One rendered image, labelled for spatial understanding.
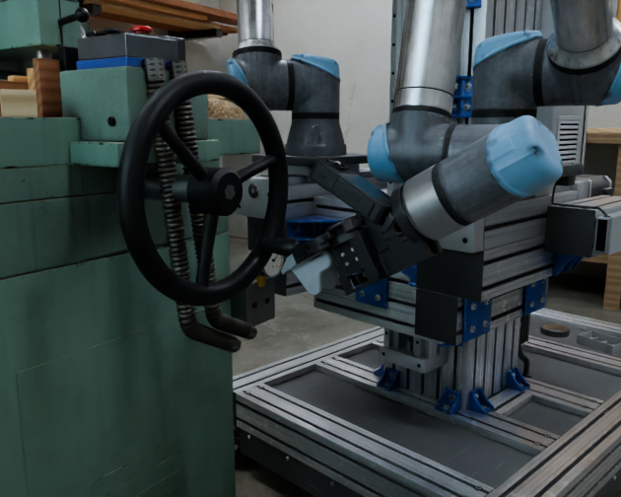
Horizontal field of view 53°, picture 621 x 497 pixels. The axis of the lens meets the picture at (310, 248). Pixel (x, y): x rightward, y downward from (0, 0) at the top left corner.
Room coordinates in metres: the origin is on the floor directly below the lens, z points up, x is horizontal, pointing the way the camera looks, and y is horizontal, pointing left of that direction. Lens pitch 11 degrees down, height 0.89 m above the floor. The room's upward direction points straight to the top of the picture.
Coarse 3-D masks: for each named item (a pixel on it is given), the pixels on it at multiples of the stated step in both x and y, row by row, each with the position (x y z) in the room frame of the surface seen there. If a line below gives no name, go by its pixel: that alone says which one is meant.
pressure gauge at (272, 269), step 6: (270, 258) 1.05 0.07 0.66; (276, 258) 1.06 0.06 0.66; (282, 258) 1.07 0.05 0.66; (270, 264) 1.05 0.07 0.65; (276, 264) 1.06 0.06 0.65; (282, 264) 1.07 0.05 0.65; (264, 270) 1.03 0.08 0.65; (270, 270) 1.05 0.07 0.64; (276, 270) 1.06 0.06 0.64; (258, 276) 1.06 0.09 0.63; (264, 276) 1.05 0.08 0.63; (270, 276) 1.04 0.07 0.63; (258, 282) 1.06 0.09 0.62; (264, 282) 1.06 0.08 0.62
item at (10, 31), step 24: (0, 0) 0.96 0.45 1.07; (24, 0) 0.93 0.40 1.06; (48, 0) 0.92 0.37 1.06; (72, 0) 0.96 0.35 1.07; (0, 24) 0.96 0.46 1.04; (24, 24) 0.93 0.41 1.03; (48, 24) 0.92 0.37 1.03; (72, 24) 0.95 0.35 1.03; (0, 48) 0.97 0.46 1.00; (24, 48) 0.95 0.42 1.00; (48, 48) 0.95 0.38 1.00
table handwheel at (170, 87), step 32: (160, 96) 0.70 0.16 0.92; (192, 96) 0.73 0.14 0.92; (224, 96) 0.79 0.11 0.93; (256, 96) 0.82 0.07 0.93; (160, 128) 0.69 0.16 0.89; (256, 128) 0.85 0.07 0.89; (128, 160) 0.66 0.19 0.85; (192, 160) 0.73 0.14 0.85; (128, 192) 0.65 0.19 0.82; (160, 192) 0.80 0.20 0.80; (192, 192) 0.75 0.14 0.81; (224, 192) 0.75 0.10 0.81; (128, 224) 0.65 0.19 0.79; (160, 256) 0.68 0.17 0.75; (256, 256) 0.83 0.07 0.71; (160, 288) 0.69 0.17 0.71; (192, 288) 0.72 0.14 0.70; (224, 288) 0.77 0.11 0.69
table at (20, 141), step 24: (0, 120) 0.73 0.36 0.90; (24, 120) 0.76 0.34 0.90; (48, 120) 0.78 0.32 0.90; (72, 120) 0.81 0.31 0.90; (216, 120) 1.03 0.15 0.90; (240, 120) 1.08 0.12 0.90; (0, 144) 0.73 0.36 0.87; (24, 144) 0.75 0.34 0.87; (48, 144) 0.78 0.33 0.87; (72, 144) 0.80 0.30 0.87; (96, 144) 0.77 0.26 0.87; (120, 144) 0.76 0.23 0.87; (216, 144) 0.89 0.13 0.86; (240, 144) 1.08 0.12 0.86; (0, 168) 0.73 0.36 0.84
